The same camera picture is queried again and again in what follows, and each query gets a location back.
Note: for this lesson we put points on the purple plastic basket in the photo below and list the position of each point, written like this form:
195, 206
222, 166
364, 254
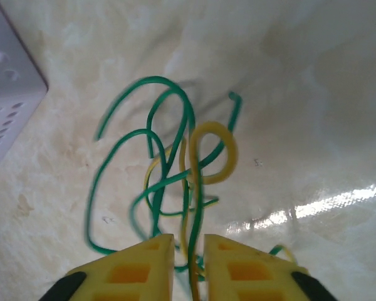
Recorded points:
6, 103

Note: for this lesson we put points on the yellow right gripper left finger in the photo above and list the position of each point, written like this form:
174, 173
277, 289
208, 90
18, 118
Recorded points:
128, 276

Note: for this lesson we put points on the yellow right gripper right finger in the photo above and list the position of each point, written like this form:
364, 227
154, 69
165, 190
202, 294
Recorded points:
253, 276

